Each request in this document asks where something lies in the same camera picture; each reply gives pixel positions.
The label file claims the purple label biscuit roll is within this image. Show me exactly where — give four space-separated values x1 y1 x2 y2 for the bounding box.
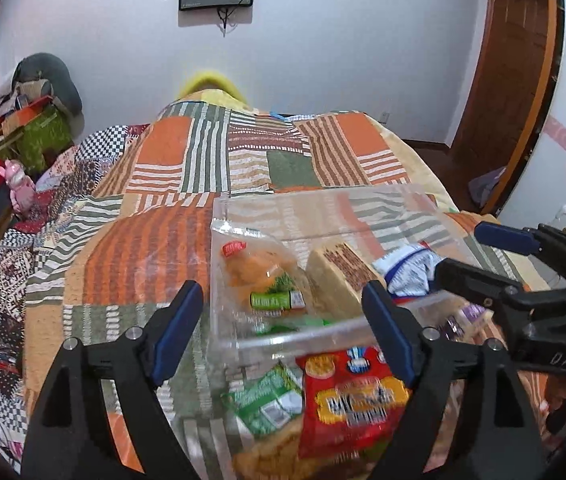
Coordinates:
438 304 494 342

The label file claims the blue white snack bag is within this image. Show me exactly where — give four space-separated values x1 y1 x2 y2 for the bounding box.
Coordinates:
372 244 444 301

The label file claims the red noodle snack bag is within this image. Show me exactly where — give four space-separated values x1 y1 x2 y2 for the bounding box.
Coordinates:
296 346 410 458

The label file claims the beige cracker block pack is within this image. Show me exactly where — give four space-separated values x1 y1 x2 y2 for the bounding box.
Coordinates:
306 242 385 321

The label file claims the bread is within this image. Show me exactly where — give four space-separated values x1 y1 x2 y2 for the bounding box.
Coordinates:
222 362 328 479

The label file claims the orange pastry clear pack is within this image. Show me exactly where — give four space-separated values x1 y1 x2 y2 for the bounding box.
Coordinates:
210 219 315 323

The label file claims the checkered patterned blanket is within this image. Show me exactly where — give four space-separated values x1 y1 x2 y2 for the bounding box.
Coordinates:
0 125 146 442

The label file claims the wooden wardrobe with sliding door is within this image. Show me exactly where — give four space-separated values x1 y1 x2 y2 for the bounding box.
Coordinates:
482 0 566 241

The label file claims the brown wooden door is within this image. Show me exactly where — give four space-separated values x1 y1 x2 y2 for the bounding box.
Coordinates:
451 0 559 214

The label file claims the patchwork striped quilt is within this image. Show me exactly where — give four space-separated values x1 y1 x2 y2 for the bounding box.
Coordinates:
22 89 554 480

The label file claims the clear plastic storage bin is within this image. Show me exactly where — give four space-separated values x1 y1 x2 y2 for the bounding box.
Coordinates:
208 184 475 366

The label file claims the pink rabbit toy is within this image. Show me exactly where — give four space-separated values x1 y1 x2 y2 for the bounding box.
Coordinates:
0 159 36 216

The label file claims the green cardboard box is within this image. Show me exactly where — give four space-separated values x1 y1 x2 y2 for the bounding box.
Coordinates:
0 104 74 178

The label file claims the grey green pillow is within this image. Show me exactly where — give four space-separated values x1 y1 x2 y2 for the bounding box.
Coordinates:
12 52 82 118

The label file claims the yellow bed footboard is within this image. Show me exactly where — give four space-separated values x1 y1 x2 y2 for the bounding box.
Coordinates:
177 70 247 104

